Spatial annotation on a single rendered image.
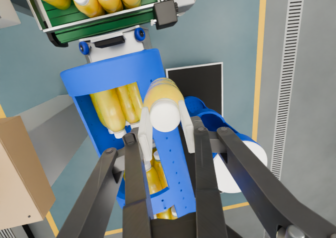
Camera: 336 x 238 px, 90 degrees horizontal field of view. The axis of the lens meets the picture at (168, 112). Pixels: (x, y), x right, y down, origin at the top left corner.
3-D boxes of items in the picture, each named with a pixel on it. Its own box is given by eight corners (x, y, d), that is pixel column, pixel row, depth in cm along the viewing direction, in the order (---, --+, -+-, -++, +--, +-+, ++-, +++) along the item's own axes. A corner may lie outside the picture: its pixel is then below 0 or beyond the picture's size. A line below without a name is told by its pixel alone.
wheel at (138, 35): (135, 42, 60) (140, 40, 59) (132, 28, 58) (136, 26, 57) (143, 41, 63) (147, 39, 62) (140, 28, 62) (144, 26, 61)
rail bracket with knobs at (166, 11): (151, 32, 66) (153, 27, 57) (146, 11, 64) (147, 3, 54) (175, 26, 67) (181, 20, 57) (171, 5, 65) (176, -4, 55)
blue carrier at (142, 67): (146, 227, 92) (146, 298, 65) (82, 68, 63) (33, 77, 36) (196, 213, 93) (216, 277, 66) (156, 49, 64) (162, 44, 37)
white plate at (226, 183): (268, 184, 82) (266, 182, 83) (267, 134, 73) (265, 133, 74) (213, 199, 80) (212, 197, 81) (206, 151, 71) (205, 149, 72)
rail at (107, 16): (48, 33, 58) (43, 32, 55) (47, 31, 57) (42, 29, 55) (161, 6, 60) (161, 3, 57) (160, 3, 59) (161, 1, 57)
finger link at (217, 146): (197, 143, 14) (234, 137, 14) (188, 117, 18) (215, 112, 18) (199, 158, 14) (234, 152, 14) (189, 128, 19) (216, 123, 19)
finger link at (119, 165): (142, 168, 14) (108, 175, 14) (145, 136, 19) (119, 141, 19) (138, 154, 14) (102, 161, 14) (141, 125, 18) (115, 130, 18)
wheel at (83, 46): (85, 54, 58) (91, 53, 59) (80, 40, 56) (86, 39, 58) (81, 56, 61) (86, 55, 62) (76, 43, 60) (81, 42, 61)
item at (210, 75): (178, 191, 208) (180, 201, 194) (163, 68, 159) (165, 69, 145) (218, 183, 213) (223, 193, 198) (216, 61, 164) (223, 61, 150)
